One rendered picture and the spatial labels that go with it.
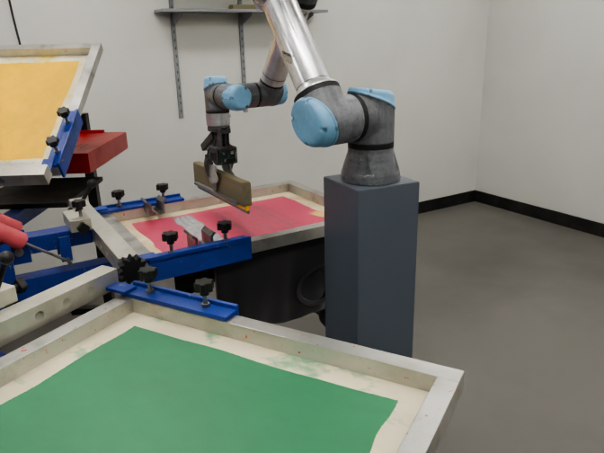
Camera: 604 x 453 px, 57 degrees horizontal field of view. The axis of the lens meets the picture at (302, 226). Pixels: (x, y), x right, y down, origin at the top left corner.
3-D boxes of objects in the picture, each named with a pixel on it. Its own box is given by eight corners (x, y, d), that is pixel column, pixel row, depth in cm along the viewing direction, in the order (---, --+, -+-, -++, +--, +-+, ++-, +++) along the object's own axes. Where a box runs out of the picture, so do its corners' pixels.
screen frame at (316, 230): (291, 189, 236) (291, 180, 234) (379, 224, 188) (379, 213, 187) (99, 223, 197) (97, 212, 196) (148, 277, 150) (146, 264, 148)
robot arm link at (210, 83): (210, 77, 167) (198, 76, 174) (213, 114, 171) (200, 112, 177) (233, 75, 172) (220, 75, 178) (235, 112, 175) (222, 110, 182)
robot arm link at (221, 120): (201, 112, 178) (225, 110, 182) (202, 127, 179) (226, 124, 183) (210, 114, 172) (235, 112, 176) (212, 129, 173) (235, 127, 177)
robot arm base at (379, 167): (412, 181, 141) (413, 142, 138) (360, 189, 135) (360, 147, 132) (378, 170, 154) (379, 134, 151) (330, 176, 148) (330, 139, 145)
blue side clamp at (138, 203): (181, 210, 213) (179, 192, 211) (185, 213, 209) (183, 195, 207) (100, 225, 199) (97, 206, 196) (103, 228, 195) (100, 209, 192)
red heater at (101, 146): (43, 153, 303) (39, 131, 299) (128, 151, 304) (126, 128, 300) (-14, 180, 245) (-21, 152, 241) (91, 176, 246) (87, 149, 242)
